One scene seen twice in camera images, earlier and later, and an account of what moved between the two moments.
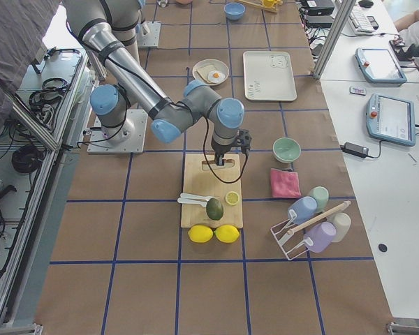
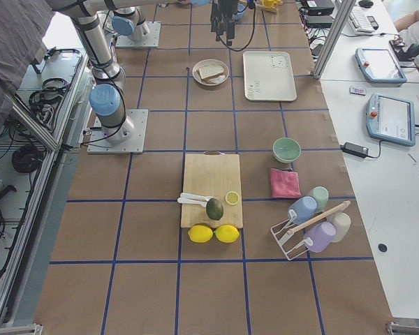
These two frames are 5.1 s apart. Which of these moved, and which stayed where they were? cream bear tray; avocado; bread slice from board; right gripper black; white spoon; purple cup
Moved: bread slice from board; right gripper black
Stayed: white spoon; cream bear tray; avocado; purple cup
